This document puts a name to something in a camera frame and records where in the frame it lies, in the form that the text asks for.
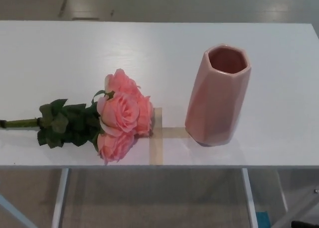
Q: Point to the pale blue diagonal frame bar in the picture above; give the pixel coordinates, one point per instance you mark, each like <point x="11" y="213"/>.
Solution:
<point x="15" y="210"/>

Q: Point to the white table leg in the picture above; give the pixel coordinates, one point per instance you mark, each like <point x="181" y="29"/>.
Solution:
<point x="281" y="190"/>
<point x="61" y="198"/>
<point x="250" y="198"/>

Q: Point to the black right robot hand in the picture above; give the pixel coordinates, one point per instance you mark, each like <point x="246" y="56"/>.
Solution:
<point x="305" y="225"/>

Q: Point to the pink faceted ceramic vase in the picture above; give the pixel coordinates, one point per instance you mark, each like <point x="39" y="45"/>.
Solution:
<point x="214" y="108"/>

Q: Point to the long beige tape strip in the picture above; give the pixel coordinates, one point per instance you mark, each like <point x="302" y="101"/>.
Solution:
<point x="155" y="148"/>

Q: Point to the blue floor tape patch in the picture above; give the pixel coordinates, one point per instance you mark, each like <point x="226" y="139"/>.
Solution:
<point x="261" y="220"/>

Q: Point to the pink artificial rose bouquet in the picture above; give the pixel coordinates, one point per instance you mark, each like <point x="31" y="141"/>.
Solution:
<point x="122" y="113"/>

